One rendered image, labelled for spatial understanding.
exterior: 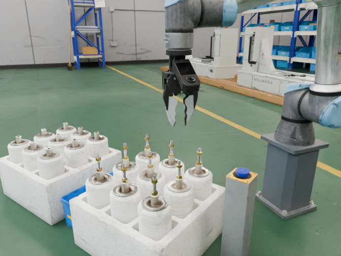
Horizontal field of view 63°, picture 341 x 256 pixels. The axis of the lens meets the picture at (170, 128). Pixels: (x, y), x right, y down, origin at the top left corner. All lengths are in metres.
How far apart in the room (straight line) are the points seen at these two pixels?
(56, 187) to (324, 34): 1.06
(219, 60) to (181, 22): 3.52
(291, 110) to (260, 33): 2.62
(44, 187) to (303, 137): 0.99
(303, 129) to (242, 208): 0.45
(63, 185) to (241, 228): 0.68
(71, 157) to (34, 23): 6.03
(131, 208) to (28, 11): 6.51
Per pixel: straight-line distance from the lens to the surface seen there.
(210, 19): 0.78
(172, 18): 0.75
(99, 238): 0.95
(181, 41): 0.74
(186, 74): 0.71
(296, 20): 6.72
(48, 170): 1.17
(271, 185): 1.26
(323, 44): 1.01
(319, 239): 1.21
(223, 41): 4.25
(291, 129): 1.16
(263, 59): 3.67
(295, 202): 1.27
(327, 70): 1.02
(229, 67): 4.35
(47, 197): 1.16
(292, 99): 1.13
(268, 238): 1.14
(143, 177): 0.94
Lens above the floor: 0.70
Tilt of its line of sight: 18 degrees down
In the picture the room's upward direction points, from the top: straight up
